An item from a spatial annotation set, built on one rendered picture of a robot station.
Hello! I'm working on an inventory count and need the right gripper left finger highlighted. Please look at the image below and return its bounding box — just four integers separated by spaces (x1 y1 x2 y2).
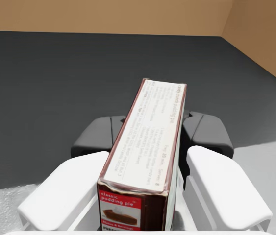
17 116 126 231

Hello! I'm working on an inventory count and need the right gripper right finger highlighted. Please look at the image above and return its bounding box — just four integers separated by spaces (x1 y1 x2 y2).
171 111 273 231

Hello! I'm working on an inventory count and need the red and white carton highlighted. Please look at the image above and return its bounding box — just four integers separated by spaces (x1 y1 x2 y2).
96 78 187 232

